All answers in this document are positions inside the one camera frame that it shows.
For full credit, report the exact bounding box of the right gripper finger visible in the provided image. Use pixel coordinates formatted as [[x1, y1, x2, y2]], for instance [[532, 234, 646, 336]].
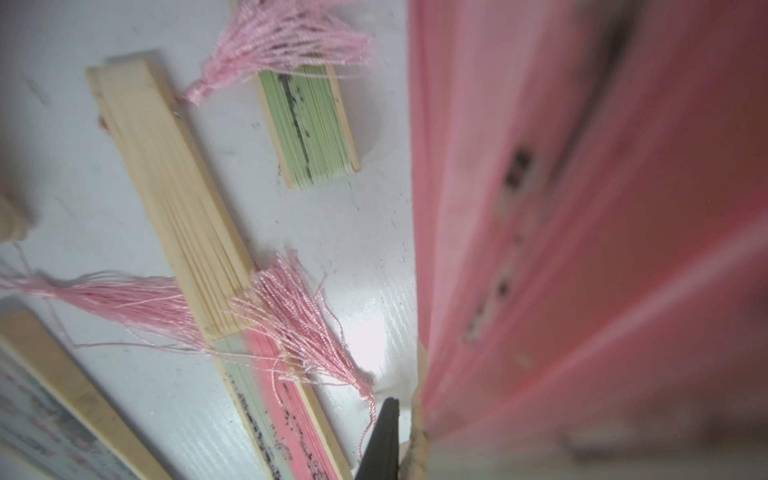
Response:
[[354, 397, 400, 480]]

